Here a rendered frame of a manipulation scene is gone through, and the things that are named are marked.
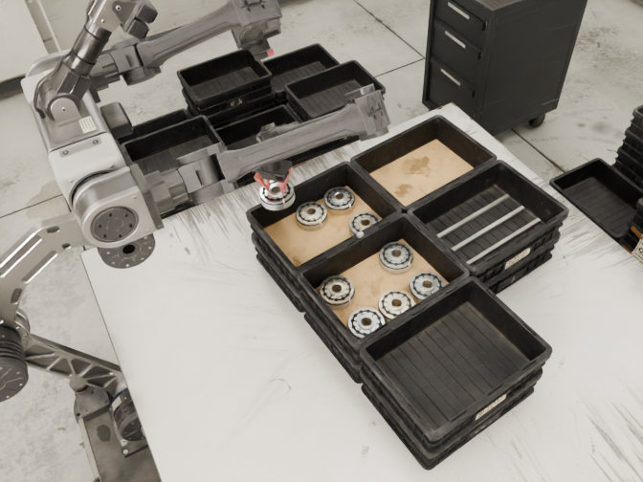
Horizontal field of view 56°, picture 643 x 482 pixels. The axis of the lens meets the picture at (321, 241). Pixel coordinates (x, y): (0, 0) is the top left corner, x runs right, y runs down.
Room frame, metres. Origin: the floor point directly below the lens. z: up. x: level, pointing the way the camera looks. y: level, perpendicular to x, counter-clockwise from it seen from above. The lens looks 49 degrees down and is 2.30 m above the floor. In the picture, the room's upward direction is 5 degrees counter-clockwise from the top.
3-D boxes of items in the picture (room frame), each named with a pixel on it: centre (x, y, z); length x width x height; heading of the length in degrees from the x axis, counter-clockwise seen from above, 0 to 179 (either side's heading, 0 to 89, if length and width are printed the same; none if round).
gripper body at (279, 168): (1.30, 0.12, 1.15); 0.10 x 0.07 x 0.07; 67
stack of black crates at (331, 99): (2.41, -0.12, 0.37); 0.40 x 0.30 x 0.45; 115
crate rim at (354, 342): (1.04, -0.16, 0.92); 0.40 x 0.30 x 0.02; 120
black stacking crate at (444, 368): (0.78, -0.31, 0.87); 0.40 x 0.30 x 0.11; 120
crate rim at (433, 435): (0.78, -0.31, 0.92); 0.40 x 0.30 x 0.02; 120
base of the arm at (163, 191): (0.90, 0.31, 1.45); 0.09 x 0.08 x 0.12; 24
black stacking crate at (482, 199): (1.24, -0.51, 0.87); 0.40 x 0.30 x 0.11; 120
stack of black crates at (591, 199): (1.77, -1.24, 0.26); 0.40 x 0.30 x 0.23; 24
